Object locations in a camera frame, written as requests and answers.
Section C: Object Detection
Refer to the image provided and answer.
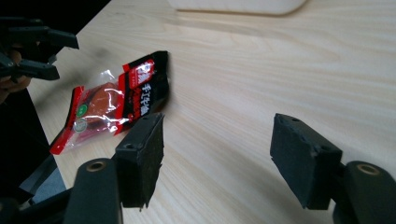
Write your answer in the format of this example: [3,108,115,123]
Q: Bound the white tray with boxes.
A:
[167,0,308,17]

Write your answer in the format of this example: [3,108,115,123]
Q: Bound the red and black snack packet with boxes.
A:
[49,49,171,156]

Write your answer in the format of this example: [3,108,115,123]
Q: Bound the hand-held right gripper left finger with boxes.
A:
[113,112,165,213]

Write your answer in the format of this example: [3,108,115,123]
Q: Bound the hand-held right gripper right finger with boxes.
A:
[269,113,344,211]

